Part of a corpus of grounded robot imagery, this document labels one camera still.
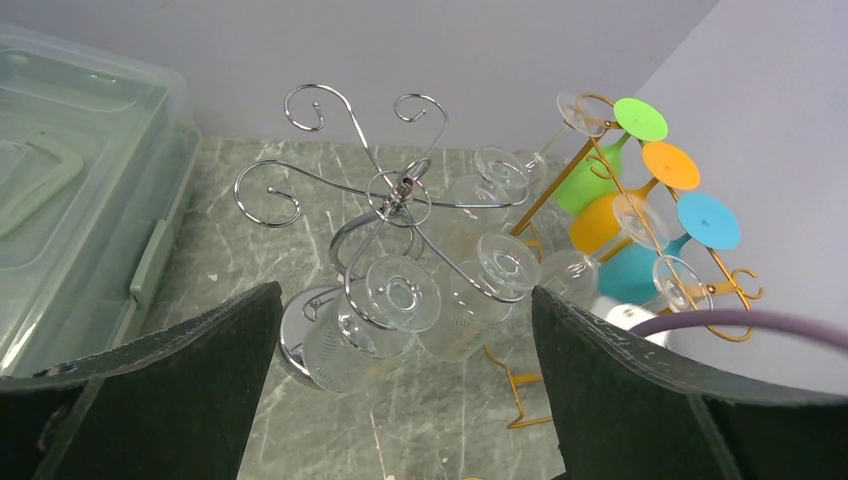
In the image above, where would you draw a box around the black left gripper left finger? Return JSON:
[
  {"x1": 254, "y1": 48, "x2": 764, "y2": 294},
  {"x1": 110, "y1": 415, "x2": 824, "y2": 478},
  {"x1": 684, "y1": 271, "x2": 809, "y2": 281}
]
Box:
[{"x1": 1, "y1": 282, "x2": 283, "y2": 479}]

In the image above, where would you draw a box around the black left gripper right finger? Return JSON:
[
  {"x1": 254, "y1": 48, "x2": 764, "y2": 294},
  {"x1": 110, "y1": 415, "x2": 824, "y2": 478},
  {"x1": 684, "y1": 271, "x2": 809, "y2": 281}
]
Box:
[{"x1": 531, "y1": 286, "x2": 847, "y2": 479}]

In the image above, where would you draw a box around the clear wine glass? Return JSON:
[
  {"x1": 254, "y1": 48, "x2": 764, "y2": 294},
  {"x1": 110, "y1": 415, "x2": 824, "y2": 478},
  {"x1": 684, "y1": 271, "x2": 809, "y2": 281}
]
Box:
[
  {"x1": 514, "y1": 92, "x2": 605, "y2": 198},
  {"x1": 590, "y1": 255, "x2": 714, "y2": 330},
  {"x1": 537, "y1": 193, "x2": 670, "y2": 307}
]

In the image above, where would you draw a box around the orange plastic wine glass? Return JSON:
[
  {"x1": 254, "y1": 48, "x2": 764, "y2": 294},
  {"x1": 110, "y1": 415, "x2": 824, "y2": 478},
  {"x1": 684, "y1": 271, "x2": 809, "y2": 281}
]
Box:
[{"x1": 569, "y1": 141, "x2": 701, "y2": 254}]

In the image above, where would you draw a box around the blue plastic wine glass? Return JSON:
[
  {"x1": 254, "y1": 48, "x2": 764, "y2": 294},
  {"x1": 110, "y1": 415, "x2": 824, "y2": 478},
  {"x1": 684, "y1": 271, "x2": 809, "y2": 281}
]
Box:
[{"x1": 598, "y1": 192, "x2": 741, "y2": 304}]

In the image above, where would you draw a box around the clear ribbed glass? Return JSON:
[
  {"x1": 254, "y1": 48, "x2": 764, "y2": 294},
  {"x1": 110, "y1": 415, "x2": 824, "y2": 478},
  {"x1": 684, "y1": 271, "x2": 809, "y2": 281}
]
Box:
[
  {"x1": 303, "y1": 255, "x2": 441, "y2": 394},
  {"x1": 423, "y1": 145, "x2": 529, "y2": 263},
  {"x1": 418, "y1": 232, "x2": 541, "y2": 363}
]

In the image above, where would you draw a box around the translucent green storage box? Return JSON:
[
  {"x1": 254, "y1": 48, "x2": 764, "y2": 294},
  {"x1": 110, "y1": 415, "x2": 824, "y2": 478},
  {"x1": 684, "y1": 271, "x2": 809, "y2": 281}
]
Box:
[{"x1": 1, "y1": 24, "x2": 201, "y2": 377}]

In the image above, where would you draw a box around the green plastic wine glass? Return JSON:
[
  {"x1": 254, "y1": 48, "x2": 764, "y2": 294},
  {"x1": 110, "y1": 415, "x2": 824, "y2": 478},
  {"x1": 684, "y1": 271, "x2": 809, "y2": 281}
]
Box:
[{"x1": 553, "y1": 94, "x2": 669, "y2": 215}]

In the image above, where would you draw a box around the chrome wire glass rack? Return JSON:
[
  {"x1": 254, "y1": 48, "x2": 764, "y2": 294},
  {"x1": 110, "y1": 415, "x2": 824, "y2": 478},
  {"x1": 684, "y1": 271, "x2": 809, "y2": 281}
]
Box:
[{"x1": 232, "y1": 83, "x2": 530, "y2": 389}]

